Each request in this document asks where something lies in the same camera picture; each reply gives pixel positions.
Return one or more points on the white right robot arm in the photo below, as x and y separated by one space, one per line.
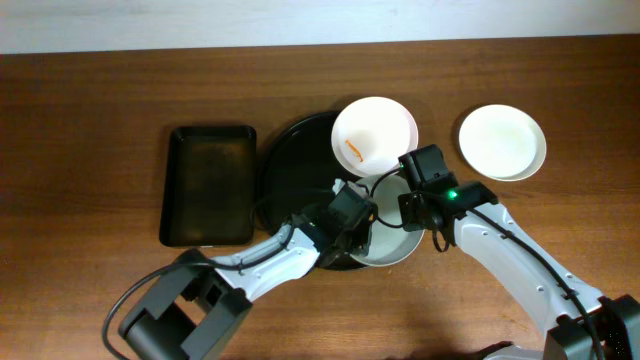
577 320

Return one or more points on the grey plate with sauce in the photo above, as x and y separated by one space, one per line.
388 245

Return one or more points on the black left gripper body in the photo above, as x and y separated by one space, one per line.
342 247

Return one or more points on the black round tray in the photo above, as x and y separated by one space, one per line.
298 168

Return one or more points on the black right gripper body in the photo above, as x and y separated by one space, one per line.
411 216

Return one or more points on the black rectangular tray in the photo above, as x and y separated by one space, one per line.
209 186

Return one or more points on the pinkish white plate with sauce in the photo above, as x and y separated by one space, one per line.
370 134

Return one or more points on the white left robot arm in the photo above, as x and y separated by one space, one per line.
194 306

